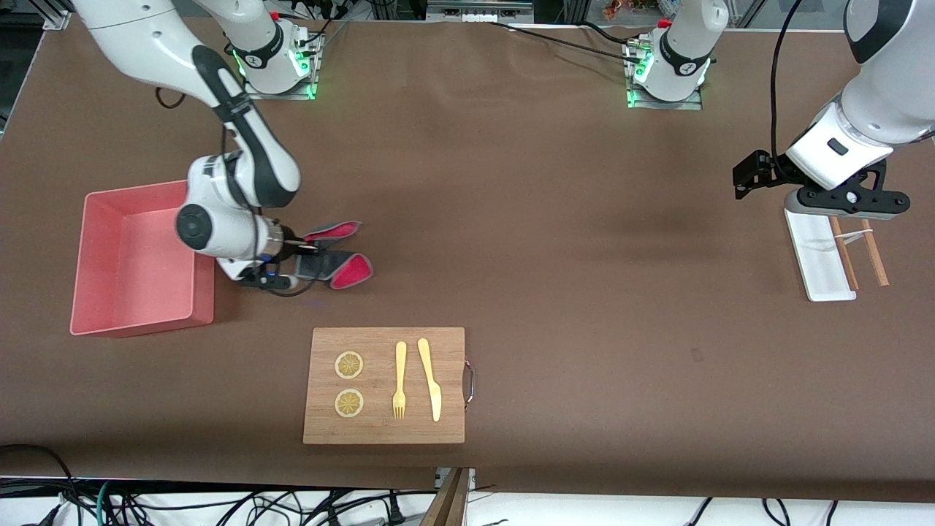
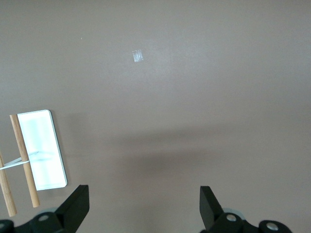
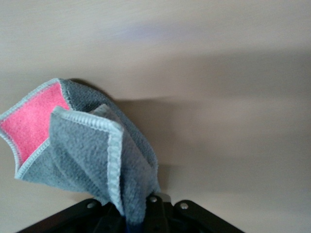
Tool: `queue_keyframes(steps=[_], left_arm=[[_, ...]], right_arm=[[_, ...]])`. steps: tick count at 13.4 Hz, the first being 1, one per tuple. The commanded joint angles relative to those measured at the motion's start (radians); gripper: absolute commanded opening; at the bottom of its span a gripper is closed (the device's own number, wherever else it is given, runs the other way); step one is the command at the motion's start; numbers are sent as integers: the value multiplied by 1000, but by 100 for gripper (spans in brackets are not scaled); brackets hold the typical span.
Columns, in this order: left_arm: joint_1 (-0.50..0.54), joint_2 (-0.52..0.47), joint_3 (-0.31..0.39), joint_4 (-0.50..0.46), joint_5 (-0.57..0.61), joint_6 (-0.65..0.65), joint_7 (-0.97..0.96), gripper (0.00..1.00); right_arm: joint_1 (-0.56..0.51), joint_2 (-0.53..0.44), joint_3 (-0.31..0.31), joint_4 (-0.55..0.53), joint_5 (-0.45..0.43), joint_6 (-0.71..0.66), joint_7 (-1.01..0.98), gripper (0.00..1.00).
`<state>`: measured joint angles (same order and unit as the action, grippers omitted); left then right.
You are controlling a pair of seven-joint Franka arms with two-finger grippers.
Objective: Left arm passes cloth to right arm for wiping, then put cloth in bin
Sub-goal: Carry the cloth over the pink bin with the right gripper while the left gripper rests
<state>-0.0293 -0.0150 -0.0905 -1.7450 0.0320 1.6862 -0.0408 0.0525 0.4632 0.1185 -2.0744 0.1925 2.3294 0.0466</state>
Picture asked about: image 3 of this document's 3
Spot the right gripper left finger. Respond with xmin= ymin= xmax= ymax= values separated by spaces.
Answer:
xmin=21 ymin=198 xmax=127 ymax=233

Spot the grey and pink cloth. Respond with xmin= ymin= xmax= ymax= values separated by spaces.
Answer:
xmin=0 ymin=77 xmax=160 ymax=226

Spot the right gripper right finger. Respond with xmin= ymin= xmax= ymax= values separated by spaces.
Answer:
xmin=143 ymin=193 xmax=245 ymax=233

